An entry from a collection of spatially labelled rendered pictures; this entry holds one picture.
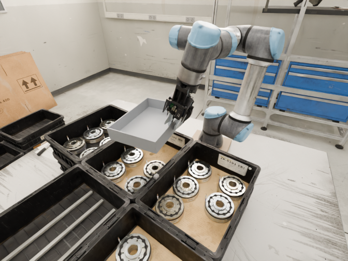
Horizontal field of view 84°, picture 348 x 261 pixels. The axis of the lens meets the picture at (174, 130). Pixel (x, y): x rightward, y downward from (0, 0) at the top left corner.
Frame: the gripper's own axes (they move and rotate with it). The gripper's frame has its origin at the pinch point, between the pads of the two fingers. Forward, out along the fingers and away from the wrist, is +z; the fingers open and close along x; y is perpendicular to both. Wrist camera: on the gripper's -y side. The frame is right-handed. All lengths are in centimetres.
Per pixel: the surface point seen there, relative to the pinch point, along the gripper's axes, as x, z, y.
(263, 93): 56, 47, -185
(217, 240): 30.6, 16.4, 22.2
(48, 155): -63, 58, 6
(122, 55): -204, 133, -287
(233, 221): 30.7, 5.9, 20.1
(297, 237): 62, 20, 3
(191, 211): 20.4, 19.5, 15.9
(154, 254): 14.4, 21.2, 33.8
